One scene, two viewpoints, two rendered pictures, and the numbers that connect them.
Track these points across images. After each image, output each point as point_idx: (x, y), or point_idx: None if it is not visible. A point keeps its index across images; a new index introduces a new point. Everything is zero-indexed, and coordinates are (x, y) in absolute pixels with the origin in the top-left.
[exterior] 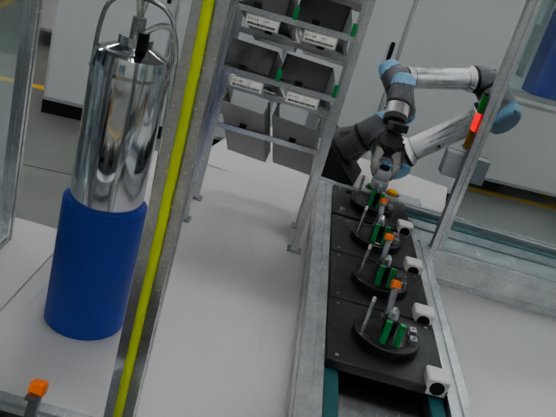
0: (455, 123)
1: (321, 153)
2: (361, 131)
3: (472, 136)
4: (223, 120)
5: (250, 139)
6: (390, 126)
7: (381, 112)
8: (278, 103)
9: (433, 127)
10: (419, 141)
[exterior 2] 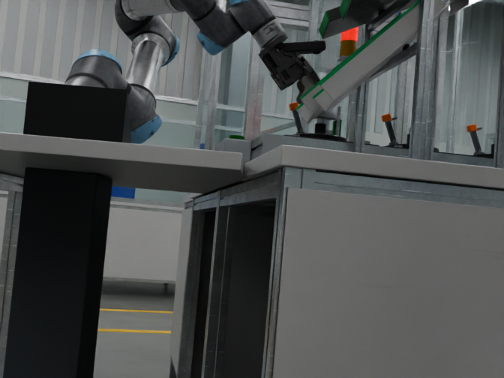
0: (157, 57)
1: (439, 66)
2: (108, 82)
3: (357, 46)
4: (406, 41)
5: (373, 72)
6: (306, 46)
7: (103, 53)
8: (400, 13)
9: (143, 64)
10: (151, 84)
